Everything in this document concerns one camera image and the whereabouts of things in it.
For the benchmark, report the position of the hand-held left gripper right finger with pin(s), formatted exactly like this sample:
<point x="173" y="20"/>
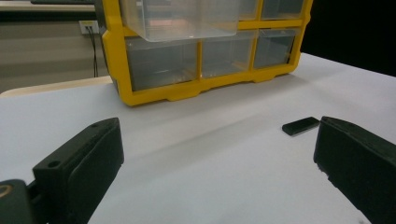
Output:
<point x="361" y="161"/>

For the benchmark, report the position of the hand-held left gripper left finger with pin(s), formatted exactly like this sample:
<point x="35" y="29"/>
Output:
<point x="77" y="168"/>

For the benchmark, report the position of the small black stick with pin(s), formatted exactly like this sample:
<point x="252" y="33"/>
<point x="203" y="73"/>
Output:
<point x="300" y="126"/>

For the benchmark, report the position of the yellow drawer organizer cabinet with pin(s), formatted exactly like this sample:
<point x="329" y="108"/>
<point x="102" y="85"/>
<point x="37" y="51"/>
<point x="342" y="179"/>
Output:
<point x="115" y="56"/>

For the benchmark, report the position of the clear plastic drawer pulled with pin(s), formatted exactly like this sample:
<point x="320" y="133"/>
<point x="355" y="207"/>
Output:
<point x="183" y="18"/>

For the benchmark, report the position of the clear plastic drawer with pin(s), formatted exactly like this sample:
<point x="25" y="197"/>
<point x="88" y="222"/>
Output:
<point x="228" y="53"/>
<point x="248" y="8"/>
<point x="281" y="8"/>
<point x="274" y="48"/>
<point x="162" y="62"/>

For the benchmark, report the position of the white table cover sheet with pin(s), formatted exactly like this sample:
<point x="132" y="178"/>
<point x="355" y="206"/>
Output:
<point x="218" y="149"/>

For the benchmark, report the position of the white wall socket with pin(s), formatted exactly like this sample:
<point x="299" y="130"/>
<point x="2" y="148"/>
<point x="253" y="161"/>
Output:
<point x="89" y="26"/>

